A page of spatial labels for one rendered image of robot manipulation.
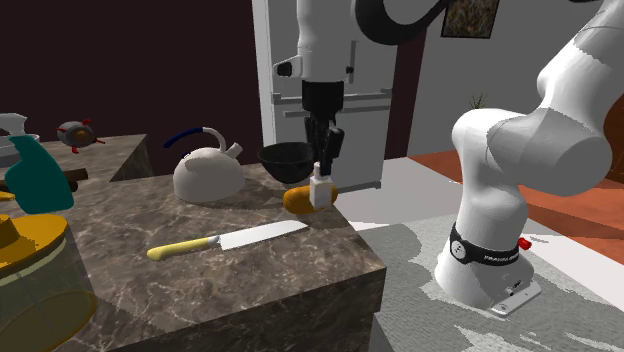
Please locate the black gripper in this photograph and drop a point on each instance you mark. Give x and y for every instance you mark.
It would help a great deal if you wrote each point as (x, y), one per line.
(322, 97)

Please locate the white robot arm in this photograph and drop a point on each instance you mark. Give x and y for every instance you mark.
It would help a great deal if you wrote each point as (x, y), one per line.
(492, 195)

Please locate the grey refrigerator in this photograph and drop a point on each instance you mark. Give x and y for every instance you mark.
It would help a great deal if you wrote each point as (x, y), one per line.
(363, 141)

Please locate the black bowl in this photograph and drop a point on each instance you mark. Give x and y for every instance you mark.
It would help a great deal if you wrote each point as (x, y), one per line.
(285, 163)

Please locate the small white bottle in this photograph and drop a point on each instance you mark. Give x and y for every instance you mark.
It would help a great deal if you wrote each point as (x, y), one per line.
(320, 192)

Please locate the orange bread loaf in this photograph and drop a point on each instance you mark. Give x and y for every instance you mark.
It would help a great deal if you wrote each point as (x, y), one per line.
(297, 201)

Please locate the small green plant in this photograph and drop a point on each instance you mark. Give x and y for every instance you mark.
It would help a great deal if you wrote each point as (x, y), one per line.
(478, 101)

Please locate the grey patterned robot stand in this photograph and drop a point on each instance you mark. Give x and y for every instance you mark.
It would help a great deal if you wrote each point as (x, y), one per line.
(438, 326)

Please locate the grey round thing red spikes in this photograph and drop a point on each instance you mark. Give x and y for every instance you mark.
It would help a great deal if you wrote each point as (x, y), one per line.
(78, 135)

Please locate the dark brown stick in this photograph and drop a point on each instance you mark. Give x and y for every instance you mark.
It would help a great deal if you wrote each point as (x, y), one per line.
(78, 174)

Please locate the teal spray bottle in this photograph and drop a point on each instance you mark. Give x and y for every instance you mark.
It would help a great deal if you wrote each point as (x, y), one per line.
(36, 180)

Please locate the grey pot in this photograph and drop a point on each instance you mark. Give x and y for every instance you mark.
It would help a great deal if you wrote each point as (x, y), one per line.
(7, 153)

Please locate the glass jar with yellow lid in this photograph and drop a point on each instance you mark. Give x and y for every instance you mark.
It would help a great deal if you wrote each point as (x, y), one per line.
(29, 273)

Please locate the dark wall picture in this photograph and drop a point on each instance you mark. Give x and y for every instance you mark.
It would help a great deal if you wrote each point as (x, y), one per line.
(470, 17)

